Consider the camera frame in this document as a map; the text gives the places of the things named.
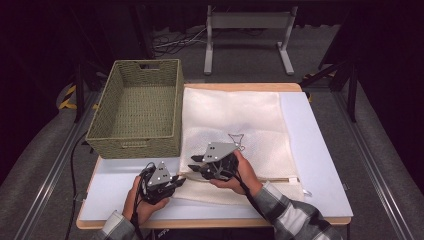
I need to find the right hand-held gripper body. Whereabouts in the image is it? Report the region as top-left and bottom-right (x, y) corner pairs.
(199, 141), (241, 181)

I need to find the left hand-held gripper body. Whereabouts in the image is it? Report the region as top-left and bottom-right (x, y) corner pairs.
(137, 161), (176, 205)

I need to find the green woven basket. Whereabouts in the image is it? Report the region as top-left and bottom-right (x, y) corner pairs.
(85, 58), (185, 160)

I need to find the white mesh laundry bag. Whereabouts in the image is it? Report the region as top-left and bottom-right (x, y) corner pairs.
(172, 87), (313, 206)

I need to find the person's left hand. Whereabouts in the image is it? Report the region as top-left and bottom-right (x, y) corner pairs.
(122, 175), (171, 226)

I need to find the person's right hand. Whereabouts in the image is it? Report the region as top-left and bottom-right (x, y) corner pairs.
(209, 149), (264, 197)

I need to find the white table mat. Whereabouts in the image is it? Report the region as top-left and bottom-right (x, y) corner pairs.
(79, 91), (354, 222)

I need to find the black stand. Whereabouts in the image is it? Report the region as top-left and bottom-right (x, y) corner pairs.
(70, 61), (101, 124)
(299, 59), (360, 124)

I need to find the yellow black striped tape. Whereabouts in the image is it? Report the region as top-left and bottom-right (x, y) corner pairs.
(58, 84), (101, 111)

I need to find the grey metal stand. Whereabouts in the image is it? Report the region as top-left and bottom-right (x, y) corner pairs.
(203, 4), (299, 76)

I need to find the left hand-held gripper cable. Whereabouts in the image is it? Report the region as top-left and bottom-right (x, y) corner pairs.
(130, 162), (156, 240)

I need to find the hand-held gripper cable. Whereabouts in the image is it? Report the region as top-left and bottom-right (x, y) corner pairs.
(232, 168), (269, 221)
(130, 162), (156, 240)

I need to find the right hand-held gripper cable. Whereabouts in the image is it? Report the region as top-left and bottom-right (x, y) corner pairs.
(232, 168), (269, 221)

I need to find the black floor cable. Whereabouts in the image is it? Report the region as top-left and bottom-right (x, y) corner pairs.
(64, 131), (90, 240)

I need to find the metal floor rail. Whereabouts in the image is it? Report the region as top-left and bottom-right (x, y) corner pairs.
(332, 89), (416, 240)
(12, 91), (103, 240)

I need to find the bundle of floor cables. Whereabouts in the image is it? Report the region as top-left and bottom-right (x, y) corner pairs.
(152, 27), (208, 57)

